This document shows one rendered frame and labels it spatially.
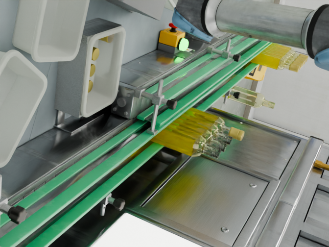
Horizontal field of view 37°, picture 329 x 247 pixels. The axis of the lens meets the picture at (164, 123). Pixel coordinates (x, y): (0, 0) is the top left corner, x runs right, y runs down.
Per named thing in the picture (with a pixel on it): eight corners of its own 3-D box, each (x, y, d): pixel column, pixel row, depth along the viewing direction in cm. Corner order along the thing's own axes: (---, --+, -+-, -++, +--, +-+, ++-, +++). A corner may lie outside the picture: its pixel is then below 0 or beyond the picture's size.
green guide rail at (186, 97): (136, 118, 149) (159, 127, 147) (136, 115, 149) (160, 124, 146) (274, 24, 297) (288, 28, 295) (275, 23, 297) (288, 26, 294)
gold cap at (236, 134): (231, 131, 167) (244, 135, 166) (227, 138, 165) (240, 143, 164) (232, 124, 164) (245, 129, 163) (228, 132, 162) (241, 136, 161)
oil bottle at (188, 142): (137, 136, 157) (199, 160, 150) (140, 120, 154) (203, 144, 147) (145, 130, 161) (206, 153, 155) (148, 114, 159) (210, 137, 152)
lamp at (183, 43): (176, 50, 178) (183, 53, 177) (178, 38, 176) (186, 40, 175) (181, 48, 182) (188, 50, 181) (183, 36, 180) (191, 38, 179)
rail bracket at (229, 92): (206, 99, 217) (234, 109, 212) (209, 84, 214) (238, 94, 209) (209, 96, 220) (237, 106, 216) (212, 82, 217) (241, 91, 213)
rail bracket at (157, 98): (128, 126, 146) (166, 140, 142) (136, 73, 139) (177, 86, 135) (133, 123, 149) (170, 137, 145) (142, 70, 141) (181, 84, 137)
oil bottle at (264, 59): (241, 59, 250) (295, 76, 241) (244, 48, 248) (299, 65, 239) (244, 57, 255) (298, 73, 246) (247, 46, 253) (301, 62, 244)
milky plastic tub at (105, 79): (55, 110, 131) (82, 120, 129) (61, 27, 122) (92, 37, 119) (91, 91, 146) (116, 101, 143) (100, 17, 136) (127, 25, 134)
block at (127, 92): (108, 113, 147) (129, 121, 145) (112, 84, 143) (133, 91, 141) (114, 109, 150) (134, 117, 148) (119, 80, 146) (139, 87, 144)
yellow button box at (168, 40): (155, 48, 180) (174, 54, 178) (159, 29, 177) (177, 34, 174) (164, 45, 186) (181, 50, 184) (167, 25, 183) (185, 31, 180)
